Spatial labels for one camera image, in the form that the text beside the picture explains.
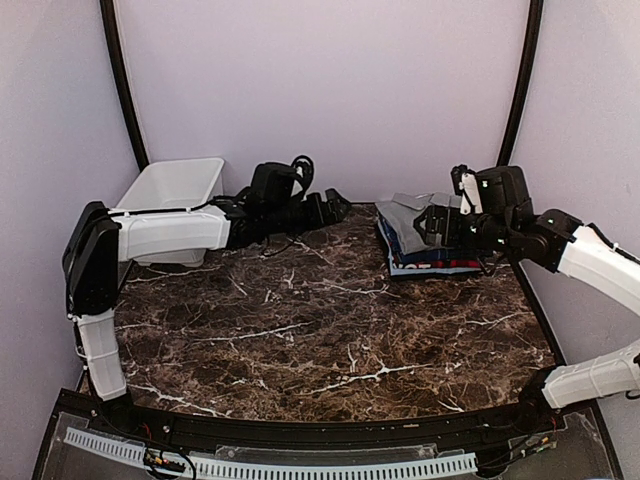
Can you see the right black frame post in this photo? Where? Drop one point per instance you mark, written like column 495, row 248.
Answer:
column 529, row 48

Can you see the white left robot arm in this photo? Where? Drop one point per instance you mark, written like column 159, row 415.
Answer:
column 174, row 212

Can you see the black front rail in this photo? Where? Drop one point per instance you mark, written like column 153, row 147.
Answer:
column 481, row 428

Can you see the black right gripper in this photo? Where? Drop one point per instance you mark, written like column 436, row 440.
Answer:
column 435, row 213

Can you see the white slotted cable duct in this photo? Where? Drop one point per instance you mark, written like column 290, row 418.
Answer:
column 238, row 463

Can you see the light blue shirt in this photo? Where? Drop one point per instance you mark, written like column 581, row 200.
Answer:
column 435, row 268

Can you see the white plastic bin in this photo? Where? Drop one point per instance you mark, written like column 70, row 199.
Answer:
column 175, row 183

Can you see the black red shirt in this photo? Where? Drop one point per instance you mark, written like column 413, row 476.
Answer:
column 438, row 267

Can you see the grey long sleeve shirt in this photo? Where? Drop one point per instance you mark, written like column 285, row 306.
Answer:
column 401, row 211

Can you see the blue plaid shirt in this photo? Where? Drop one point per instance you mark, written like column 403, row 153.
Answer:
column 424, row 254

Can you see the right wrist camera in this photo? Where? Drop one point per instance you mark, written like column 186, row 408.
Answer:
column 465, row 186

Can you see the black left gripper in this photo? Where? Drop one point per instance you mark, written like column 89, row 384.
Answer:
column 319, row 217

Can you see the black frame post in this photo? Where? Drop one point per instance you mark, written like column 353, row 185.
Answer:
column 529, row 48
column 121, row 81

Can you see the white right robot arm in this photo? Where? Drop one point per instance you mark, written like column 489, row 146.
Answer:
column 496, row 213

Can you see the left black frame post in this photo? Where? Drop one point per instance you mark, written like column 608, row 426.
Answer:
column 121, row 81

